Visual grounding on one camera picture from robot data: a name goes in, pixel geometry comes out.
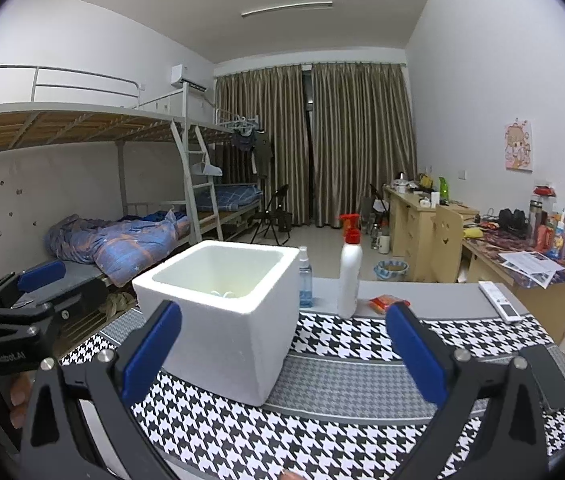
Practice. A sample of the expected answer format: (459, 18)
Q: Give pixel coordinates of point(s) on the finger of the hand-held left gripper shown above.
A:
(77, 297)
(42, 275)

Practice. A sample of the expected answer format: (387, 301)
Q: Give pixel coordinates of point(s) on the wooden desk with patterned mat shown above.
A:
(490, 270)

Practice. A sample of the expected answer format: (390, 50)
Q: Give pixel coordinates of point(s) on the white air conditioner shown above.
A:
(185, 76)

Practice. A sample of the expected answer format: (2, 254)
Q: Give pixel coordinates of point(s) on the houndstooth table runner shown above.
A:
(337, 410)

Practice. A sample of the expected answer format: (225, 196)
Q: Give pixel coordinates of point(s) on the pink cartoon wall poster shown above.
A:
(518, 145)

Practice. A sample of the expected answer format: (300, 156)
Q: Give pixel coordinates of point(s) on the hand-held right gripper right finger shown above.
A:
(415, 355)

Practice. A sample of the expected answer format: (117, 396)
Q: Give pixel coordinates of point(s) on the white remote control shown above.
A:
(500, 300)

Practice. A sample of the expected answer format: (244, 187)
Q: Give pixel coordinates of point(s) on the cluttered wooden desk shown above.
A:
(412, 230)

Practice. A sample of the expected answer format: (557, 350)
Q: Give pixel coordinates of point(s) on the person's left hand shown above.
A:
(21, 392)

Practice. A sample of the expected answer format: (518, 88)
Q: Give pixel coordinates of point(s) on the silver cooking pot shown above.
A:
(403, 184)

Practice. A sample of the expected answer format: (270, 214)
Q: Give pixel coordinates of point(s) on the blue orange quilt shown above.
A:
(127, 250)

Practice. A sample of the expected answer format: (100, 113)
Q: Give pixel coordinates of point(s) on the yellow cloth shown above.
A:
(474, 233)

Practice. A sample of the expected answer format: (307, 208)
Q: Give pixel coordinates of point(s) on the white metal bunk bed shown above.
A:
(225, 130)
(62, 127)

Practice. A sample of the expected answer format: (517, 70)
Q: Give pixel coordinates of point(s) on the black headphones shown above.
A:
(512, 221)

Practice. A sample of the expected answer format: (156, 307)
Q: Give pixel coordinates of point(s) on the ceiling tube light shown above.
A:
(287, 8)

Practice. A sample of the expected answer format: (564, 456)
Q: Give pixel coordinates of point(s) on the printed paper sheets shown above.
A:
(532, 265)

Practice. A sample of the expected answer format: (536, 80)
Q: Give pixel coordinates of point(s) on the white lotion pump bottle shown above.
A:
(350, 280)

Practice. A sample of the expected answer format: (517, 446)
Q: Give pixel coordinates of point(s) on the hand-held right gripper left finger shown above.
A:
(155, 355)

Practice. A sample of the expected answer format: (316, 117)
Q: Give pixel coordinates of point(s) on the khaki cloth bundle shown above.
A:
(120, 305)

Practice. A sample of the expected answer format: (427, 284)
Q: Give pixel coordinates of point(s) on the white foam box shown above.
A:
(222, 350)

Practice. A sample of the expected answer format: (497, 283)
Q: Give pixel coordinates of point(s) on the blue checked bedding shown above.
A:
(235, 196)

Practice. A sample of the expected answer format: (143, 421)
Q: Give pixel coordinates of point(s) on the dark hanging clothes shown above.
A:
(260, 152)

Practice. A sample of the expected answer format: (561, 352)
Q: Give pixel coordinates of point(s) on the clear blue spray bottle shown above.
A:
(306, 285)

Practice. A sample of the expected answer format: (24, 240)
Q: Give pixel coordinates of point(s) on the black folding chair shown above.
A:
(376, 207)
(277, 195)

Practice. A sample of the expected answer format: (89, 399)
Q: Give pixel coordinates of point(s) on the red snack packet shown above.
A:
(382, 302)

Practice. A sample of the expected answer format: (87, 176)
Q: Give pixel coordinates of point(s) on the black phone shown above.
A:
(550, 375)

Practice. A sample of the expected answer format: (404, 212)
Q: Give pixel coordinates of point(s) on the brown striped curtain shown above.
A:
(362, 140)
(262, 145)

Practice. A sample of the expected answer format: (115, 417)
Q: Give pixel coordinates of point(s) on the patterned desk mat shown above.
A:
(492, 245)

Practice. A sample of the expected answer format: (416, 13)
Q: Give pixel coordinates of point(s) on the wooden smiley chair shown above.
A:
(447, 240)

